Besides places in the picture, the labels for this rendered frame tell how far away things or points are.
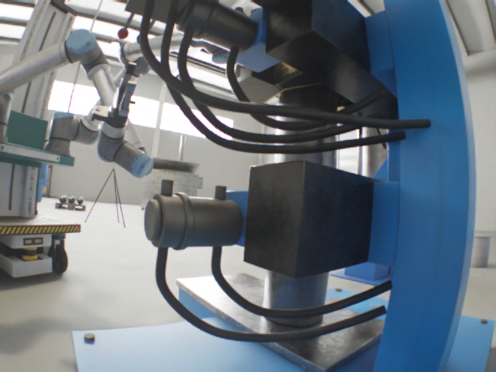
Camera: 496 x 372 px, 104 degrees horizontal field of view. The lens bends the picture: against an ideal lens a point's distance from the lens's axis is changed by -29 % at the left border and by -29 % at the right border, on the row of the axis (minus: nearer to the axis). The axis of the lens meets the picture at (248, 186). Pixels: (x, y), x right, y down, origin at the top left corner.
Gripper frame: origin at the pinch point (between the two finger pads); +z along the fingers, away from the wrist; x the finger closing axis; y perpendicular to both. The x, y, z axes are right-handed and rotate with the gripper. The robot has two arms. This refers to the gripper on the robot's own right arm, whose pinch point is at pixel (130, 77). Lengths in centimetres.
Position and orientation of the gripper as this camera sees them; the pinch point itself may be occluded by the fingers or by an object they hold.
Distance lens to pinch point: 91.0
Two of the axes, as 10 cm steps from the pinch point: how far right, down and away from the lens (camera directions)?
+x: 3.3, 7.6, -5.6
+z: 5.1, -6.4, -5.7
